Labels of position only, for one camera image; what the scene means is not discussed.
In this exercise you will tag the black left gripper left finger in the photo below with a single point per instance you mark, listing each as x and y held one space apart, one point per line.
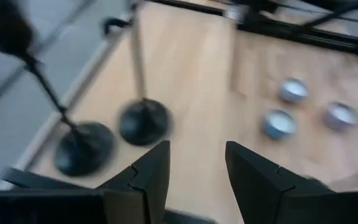
148 174

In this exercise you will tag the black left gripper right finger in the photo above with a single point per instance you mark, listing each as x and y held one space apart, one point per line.
259 186

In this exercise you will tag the tall black candlestick holder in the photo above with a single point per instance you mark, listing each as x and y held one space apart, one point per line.
145 121

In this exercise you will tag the medium black candlestick holder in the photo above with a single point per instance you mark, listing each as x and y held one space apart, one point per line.
84 149

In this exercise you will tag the white blue patterned candle tin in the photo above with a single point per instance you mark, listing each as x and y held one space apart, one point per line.
293 90

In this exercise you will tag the black aluminium table frame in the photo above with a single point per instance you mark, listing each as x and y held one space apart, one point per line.
322 39

